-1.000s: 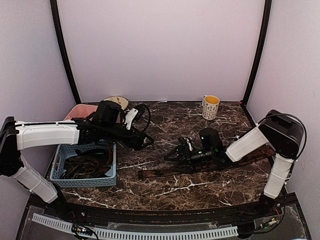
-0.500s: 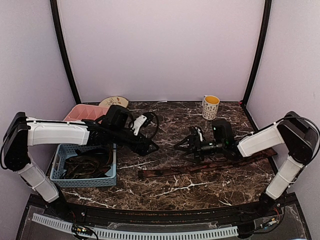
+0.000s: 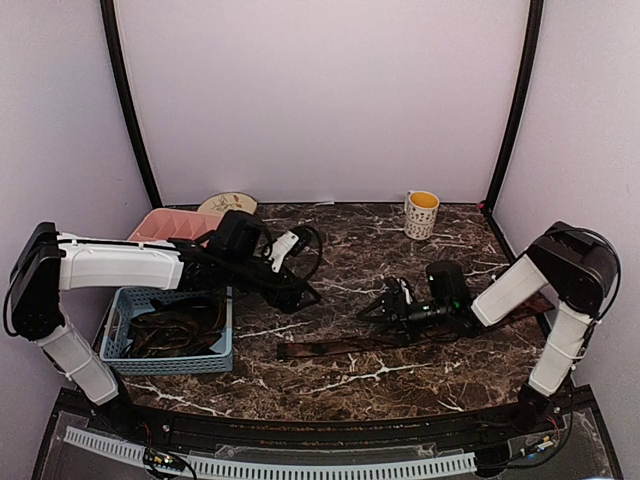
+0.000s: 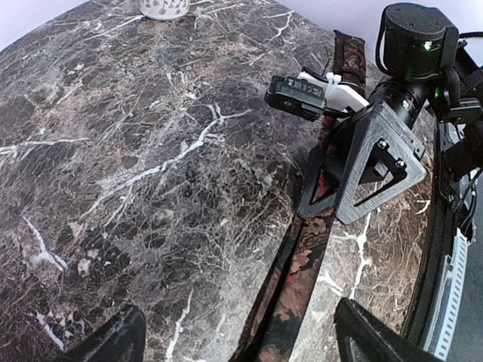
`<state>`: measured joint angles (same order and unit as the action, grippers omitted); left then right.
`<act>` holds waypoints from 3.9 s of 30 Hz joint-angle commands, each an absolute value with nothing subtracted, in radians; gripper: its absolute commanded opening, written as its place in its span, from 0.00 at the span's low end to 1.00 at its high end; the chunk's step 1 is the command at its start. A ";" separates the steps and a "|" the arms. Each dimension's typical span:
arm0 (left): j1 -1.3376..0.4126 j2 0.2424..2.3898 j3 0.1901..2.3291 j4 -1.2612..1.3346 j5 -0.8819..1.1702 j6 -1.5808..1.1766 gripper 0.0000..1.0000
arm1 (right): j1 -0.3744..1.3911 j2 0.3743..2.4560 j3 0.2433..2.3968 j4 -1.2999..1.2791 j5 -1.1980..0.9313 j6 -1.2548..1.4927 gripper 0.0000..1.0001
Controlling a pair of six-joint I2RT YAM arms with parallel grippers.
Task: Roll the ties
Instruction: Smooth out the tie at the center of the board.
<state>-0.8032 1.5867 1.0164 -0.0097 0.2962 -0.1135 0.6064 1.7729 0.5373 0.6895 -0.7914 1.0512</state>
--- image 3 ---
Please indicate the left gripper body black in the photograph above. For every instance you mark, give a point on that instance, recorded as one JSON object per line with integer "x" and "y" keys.
{"x": 239, "y": 276}

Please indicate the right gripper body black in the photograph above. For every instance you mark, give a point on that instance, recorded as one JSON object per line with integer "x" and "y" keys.
{"x": 415, "y": 319}

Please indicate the brown red patterned tie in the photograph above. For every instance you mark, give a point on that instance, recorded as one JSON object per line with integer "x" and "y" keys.
{"x": 447, "y": 332}

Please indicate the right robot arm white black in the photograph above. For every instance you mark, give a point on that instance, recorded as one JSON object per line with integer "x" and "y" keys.
{"x": 578, "y": 266}

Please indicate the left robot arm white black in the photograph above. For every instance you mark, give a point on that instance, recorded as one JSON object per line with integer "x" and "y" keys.
{"x": 53, "y": 263}

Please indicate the beige floral plate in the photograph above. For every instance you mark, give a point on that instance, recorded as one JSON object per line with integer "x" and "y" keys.
{"x": 220, "y": 203}

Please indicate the white mug yellow inside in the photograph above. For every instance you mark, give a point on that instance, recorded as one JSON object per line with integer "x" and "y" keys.
{"x": 420, "y": 210}

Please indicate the pink divided organizer tray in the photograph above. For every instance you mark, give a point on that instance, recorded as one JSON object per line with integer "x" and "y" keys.
{"x": 165, "y": 224}

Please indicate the blue perforated plastic basket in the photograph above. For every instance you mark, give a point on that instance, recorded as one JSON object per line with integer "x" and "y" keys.
{"x": 130, "y": 302}

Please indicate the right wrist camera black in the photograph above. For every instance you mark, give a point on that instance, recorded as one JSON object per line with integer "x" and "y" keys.
{"x": 448, "y": 287}

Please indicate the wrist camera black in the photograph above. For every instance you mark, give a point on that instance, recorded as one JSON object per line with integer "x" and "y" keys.
{"x": 241, "y": 237}
{"x": 448, "y": 287}

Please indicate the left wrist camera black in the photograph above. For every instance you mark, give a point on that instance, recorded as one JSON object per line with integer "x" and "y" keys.
{"x": 241, "y": 237}

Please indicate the black front rail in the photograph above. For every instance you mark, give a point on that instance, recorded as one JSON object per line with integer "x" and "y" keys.
{"x": 185, "y": 431}

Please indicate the white slotted cable duct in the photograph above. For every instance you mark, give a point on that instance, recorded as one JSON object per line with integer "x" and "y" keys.
{"x": 194, "y": 466}

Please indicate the left black frame post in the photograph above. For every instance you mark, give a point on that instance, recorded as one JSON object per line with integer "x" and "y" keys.
{"x": 126, "y": 101}

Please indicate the black frame post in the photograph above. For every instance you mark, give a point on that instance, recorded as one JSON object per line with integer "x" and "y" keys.
{"x": 525, "y": 70}
{"x": 126, "y": 101}

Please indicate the right black frame post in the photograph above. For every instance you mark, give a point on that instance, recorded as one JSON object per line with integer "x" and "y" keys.
{"x": 525, "y": 70}

